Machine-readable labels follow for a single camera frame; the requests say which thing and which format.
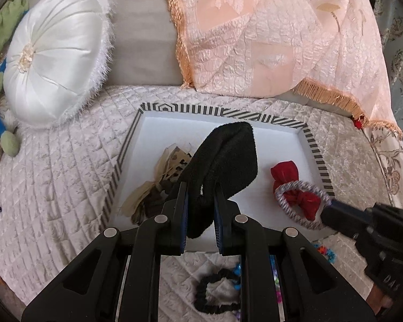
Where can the small red object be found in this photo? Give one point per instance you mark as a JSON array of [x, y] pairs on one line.
[[358, 123]]

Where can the round white satin pillow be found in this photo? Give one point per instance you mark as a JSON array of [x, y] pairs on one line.
[[60, 57]]

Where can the peach fringed cloth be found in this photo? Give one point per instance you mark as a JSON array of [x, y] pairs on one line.
[[272, 40]]

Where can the black scrunchie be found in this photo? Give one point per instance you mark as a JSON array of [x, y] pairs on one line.
[[199, 291]]

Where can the cream floral bedsheet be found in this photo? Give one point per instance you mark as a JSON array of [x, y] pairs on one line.
[[389, 167]]

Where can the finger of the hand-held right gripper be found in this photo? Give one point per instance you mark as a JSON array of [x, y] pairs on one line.
[[339, 219], [347, 209]]

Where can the brown scrunchie with leopard bow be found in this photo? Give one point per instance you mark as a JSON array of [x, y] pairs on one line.
[[173, 162]]

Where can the person's right hand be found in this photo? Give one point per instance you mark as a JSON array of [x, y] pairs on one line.
[[377, 297]]

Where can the black fuzzy headband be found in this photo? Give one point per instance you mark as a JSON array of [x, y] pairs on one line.
[[228, 161]]

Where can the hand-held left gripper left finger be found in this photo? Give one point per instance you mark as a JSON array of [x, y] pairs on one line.
[[184, 214]]

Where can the white tray with striped rim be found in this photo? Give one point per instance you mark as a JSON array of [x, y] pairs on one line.
[[174, 134]]

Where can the cream quilted bedspread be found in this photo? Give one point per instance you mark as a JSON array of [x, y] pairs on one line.
[[53, 191]]

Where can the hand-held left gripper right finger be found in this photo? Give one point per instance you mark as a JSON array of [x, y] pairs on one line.
[[218, 221]]

